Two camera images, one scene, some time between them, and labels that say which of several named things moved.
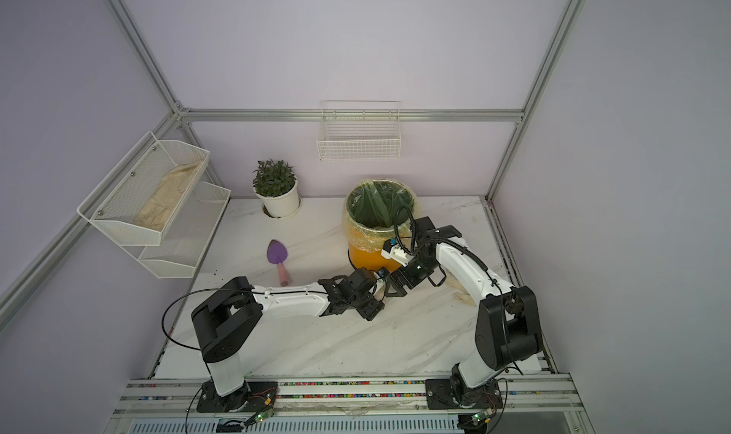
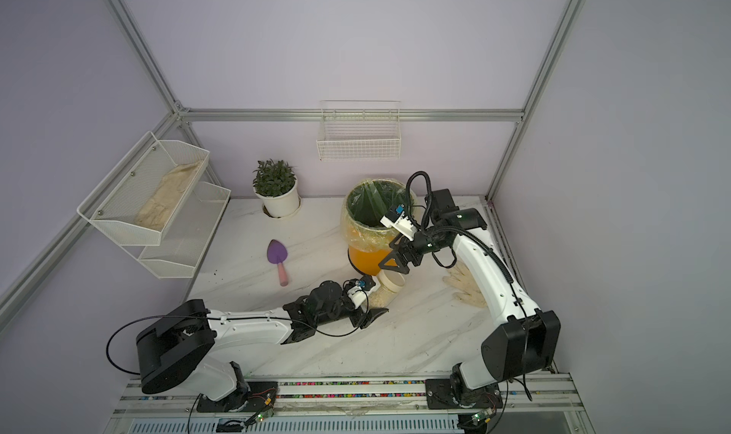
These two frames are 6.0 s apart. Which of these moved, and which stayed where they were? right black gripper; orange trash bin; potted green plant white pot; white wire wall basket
Moved: right black gripper
Stayed: white wire wall basket; orange trash bin; potted green plant white pot
